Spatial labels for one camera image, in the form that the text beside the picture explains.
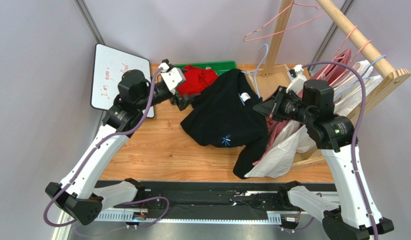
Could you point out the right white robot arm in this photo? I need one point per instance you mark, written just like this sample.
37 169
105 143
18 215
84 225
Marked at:
355 217

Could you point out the black t shirt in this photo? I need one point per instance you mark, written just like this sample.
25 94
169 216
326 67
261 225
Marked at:
223 117

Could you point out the white whiteboard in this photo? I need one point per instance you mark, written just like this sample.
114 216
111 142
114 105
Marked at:
109 66

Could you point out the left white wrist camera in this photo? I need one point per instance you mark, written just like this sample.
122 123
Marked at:
172 76

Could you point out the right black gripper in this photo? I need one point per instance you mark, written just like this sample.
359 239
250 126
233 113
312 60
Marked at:
277 104

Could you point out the hanging white t shirt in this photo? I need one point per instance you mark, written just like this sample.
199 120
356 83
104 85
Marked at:
283 141
345 103

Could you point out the red t shirt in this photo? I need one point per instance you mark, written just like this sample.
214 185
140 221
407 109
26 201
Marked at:
196 80

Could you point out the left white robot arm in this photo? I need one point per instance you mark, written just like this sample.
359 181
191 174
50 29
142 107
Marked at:
76 194

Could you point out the wooden clothes rack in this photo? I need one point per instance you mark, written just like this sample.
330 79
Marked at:
392 78

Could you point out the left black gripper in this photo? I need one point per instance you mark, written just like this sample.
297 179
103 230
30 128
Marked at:
185 101

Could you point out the blue wire hanger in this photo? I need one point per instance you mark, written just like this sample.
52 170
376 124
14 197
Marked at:
251 77

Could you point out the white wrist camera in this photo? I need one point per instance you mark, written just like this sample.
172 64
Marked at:
298 79
172 76

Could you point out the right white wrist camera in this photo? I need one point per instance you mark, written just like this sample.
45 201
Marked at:
298 79

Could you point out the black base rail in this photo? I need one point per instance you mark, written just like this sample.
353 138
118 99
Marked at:
192 200

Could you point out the green plastic tray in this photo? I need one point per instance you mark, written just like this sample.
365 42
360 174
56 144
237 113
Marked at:
219 67

